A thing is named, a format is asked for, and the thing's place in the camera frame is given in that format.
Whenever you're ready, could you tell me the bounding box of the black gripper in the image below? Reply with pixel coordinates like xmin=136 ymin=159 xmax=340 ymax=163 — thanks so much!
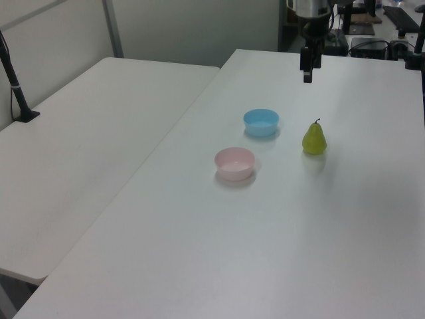
xmin=299 ymin=13 xmax=330 ymax=84

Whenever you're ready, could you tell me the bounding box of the green pear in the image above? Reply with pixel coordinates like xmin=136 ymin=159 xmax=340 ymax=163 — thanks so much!
xmin=301 ymin=118 xmax=328 ymax=156

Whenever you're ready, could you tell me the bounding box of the blue plastic bowl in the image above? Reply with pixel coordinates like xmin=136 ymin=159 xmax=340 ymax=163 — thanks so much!
xmin=242 ymin=108 xmax=280 ymax=138

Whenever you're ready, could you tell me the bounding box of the pink plastic bowl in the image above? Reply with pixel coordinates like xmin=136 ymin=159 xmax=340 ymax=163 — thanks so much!
xmin=214 ymin=146 xmax=256 ymax=182

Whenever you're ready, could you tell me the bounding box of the black monitor stand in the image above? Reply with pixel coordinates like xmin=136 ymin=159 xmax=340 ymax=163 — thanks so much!
xmin=341 ymin=0 xmax=376 ymax=37

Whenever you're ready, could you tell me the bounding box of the black electronics box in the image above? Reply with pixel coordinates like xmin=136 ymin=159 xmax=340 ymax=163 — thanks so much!
xmin=347 ymin=36 xmax=390 ymax=58

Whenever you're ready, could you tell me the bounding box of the black keyboard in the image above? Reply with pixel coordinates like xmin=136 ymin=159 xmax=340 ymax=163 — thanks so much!
xmin=381 ymin=4 xmax=422 ymax=35

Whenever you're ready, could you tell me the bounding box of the black clamp stand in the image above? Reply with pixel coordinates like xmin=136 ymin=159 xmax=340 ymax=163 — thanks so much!
xmin=388 ymin=18 xmax=425 ymax=70

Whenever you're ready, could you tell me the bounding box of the white side table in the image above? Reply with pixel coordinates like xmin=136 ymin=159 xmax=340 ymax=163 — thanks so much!
xmin=0 ymin=56 xmax=221 ymax=280

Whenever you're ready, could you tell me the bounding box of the grey partition post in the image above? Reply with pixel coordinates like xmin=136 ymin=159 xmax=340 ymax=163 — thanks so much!
xmin=101 ymin=0 xmax=125 ymax=59

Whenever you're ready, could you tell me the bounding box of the black camera pole with base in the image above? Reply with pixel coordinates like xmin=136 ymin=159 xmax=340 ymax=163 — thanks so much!
xmin=0 ymin=29 xmax=41 ymax=123

